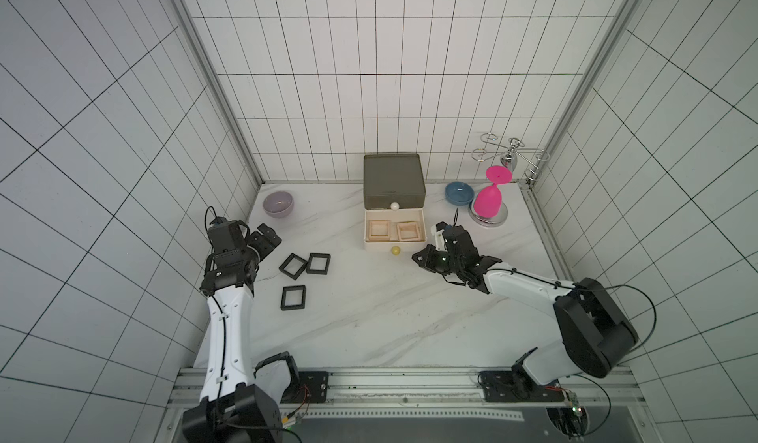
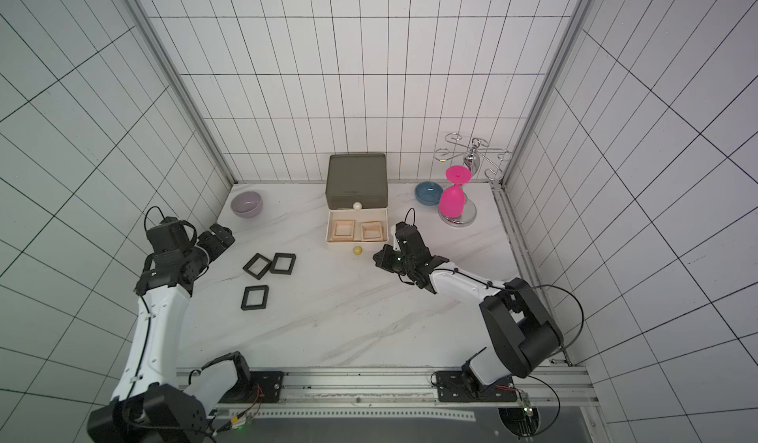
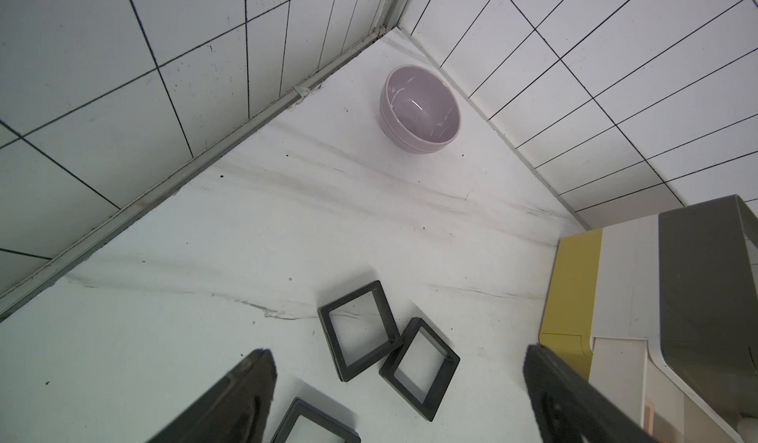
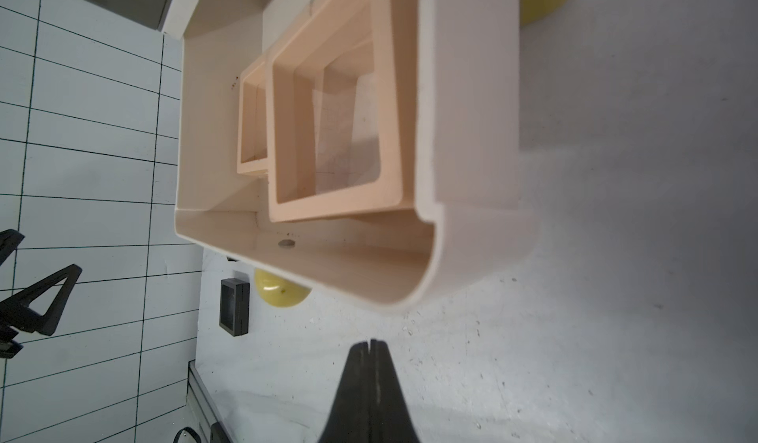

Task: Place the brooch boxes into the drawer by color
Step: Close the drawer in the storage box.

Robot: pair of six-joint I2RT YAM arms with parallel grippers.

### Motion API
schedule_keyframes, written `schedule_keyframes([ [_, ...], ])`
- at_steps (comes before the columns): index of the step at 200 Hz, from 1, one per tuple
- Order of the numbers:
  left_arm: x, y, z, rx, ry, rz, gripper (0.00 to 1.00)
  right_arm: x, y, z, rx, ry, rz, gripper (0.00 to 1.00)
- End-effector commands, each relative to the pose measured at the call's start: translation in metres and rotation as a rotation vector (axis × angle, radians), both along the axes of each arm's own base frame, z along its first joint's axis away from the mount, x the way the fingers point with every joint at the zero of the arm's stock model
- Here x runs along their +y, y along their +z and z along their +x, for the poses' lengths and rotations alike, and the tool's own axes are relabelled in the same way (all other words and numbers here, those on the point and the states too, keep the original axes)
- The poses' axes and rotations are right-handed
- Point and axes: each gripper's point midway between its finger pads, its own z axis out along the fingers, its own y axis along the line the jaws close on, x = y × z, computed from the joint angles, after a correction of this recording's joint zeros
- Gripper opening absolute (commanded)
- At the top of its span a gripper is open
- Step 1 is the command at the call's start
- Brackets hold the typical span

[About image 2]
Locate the purple ceramic bowl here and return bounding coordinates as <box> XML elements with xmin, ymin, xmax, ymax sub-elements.
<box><xmin>230</xmin><ymin>190</ymin><xmax>264</xmax><ymax>218</ymax></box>

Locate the chrome glass rack stand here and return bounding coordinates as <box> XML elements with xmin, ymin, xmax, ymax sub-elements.
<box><xmin>434</xmin><ymin>132</ymin><xmax>512</xmax><ymax>228</ymax></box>

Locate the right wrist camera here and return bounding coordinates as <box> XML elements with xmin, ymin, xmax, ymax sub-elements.
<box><xmin>393</xmin><ymin>222</ymin><xmax>418</xmax><ymax>250</ymax></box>

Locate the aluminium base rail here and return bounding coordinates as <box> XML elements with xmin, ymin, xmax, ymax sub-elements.
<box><xmin>206</xmin><ymin>365</ymin><xmax>599</xmax><ymax>423</ymax></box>

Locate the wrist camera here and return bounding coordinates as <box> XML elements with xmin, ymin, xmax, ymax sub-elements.
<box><xmin>146</xmin><ymin>216</ymin><xmax>197</xmax><ymax>255</ymax></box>
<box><xmin>393</xmin><ymin>222</ymin><xmax>418</xmax><ymax>250</ymax></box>

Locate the pink plastic goblet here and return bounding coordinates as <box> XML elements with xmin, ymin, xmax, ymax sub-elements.
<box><xmin>438</xmin><ymin>166</ymin><xmax>472</xmax><ymax>218</ymax></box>

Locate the blue ceramic bowl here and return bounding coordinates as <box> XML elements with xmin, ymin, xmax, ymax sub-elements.
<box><xmin>414</xmin><ymin>182</ymin><xmax>444</xmax><ymax>206</ymax></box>

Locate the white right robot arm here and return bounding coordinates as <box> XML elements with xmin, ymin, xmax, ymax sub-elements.
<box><xmin>373</xmin><ymin>240</ymin><xmax>564</xmax><ymax>386</ymax></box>

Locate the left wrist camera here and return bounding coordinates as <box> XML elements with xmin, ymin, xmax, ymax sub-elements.
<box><xmin>146</xmin><ymin>216</ymin><xmax>197</xmax><ymax>255</ymax></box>

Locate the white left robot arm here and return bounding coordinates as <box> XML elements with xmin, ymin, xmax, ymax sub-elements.
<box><xmin>87</xmin><ymin>216</ymin><xmax>256</xmax><ymax>442</ymax></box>

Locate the black brooch box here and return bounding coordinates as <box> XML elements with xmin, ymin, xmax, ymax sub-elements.
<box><xmin>240</xmin><ymin>285</ymin><xmax>270</xmax><ymax>311</ymax></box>
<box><xmin>270</xmin><ymin>253</ymin><xmax>297</xmax><ymax>275</ymax></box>
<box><xmin>243</xmin><ymin>253</ymin><xmax>272</xmax><ymax>280</ymax></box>

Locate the beige brooch box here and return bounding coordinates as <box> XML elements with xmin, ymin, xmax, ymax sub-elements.
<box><xmin>331</xmin><ymin>219</ymin><xmax>355</xmax><ymax>242</ymax></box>
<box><xmin>360</xmin><ymin>221</ymin><xmax>386</xmax><ymax>243</ymax></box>

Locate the olive three-drawer cabinet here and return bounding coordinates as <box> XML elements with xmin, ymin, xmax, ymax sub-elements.
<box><xmin>325</xmin><ymin>153</ymin><xmax>389</xmax><ymax>250</ymax></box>

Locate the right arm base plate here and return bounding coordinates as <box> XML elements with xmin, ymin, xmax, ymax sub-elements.
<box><xmin>430</xmin><ymin>370</ymin><xmax>518</xmax><ymax>404</ymax></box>

